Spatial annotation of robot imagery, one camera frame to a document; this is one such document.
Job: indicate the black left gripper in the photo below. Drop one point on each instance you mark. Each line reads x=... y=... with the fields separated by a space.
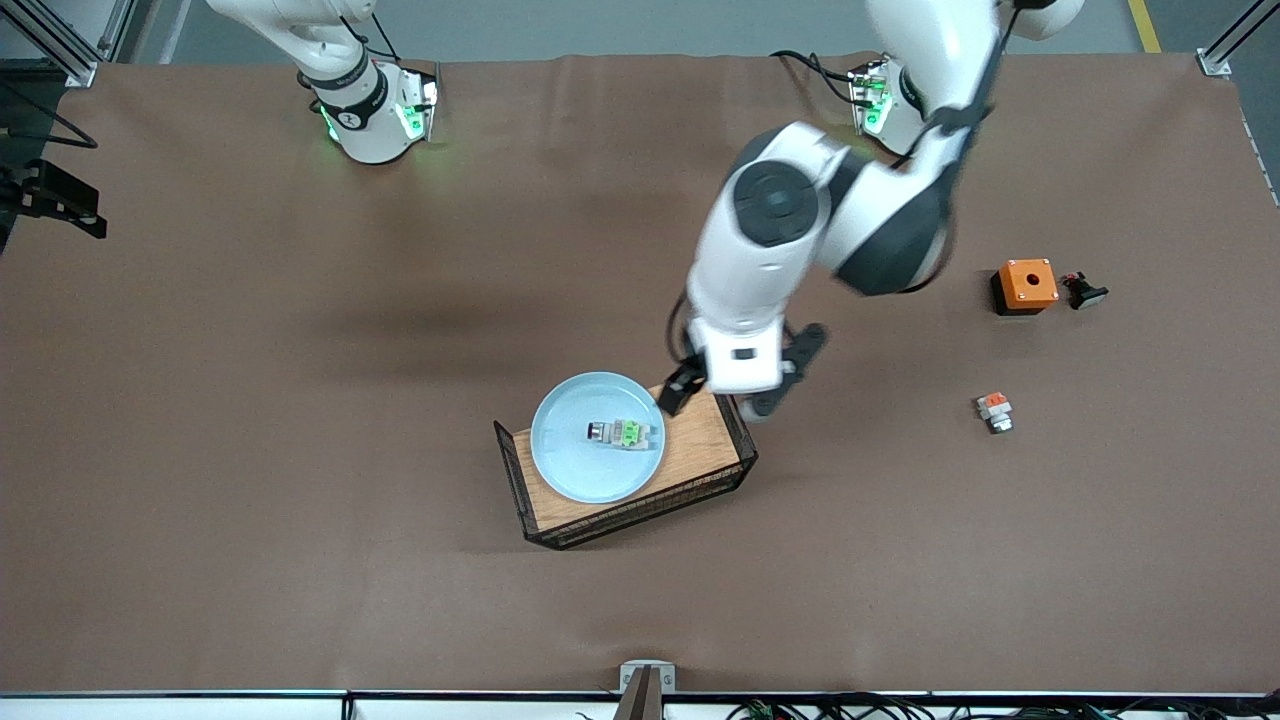
x=683 y=385

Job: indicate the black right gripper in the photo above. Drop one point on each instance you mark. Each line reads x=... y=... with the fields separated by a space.
x=67 y=188

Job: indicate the red button with green block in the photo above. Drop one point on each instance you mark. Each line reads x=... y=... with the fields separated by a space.
x=625 y=435

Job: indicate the light blue round plate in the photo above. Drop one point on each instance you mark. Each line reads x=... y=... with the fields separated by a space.
x=580 y=470

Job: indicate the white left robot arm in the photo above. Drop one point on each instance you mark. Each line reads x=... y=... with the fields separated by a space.
x=760 y=260

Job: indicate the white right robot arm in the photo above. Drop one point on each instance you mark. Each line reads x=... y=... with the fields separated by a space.
x=350 y=100

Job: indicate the button module with orange block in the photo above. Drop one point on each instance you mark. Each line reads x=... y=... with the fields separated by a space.
x=995 y=410

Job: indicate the orange button box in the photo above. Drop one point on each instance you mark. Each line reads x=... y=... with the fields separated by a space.
x=1025 y=285

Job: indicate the black push button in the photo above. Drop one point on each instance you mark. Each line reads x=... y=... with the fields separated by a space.
x=1085 y=292

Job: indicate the brown table cloth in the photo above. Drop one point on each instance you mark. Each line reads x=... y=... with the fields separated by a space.
x=640 y=250

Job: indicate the diagonal aluminium frame strut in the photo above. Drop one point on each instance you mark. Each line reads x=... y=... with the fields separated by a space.
x=50 y=40
x=1240 y=35

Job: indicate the upright aluminium frame strut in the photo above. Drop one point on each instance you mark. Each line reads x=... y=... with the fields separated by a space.
x=115 y=25

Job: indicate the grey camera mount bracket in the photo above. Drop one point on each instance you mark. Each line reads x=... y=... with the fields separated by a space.
x=645 y=690

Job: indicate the white table edge rail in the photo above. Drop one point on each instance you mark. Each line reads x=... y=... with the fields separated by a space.
x=200 y=708

